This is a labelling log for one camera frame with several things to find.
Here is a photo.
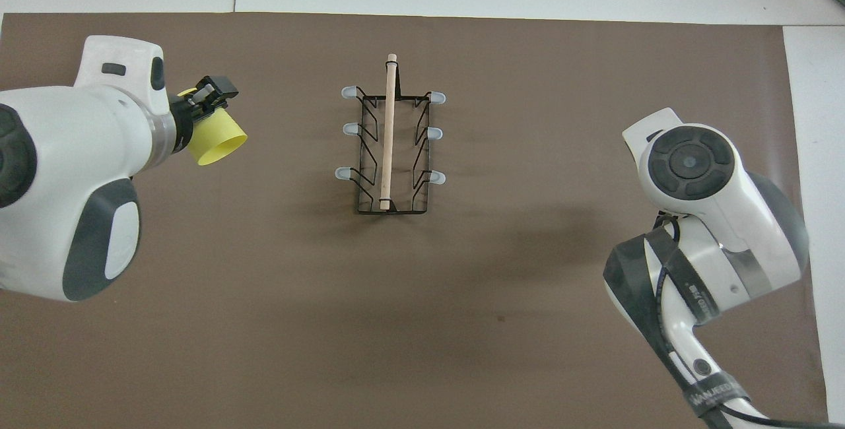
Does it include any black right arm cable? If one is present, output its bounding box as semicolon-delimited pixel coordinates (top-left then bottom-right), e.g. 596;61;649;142
650;214;845;429

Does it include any brown table mat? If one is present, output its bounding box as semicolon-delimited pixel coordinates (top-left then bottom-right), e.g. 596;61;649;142
0;12;829;429

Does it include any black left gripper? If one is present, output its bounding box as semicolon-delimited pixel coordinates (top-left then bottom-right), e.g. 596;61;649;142
168;76;239;152

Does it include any yellow plastic cup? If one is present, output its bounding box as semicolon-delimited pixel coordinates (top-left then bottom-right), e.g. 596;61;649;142
177;88;249;167

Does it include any black wire cup rack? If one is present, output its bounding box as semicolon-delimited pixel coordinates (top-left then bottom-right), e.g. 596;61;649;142
335;53;447;216

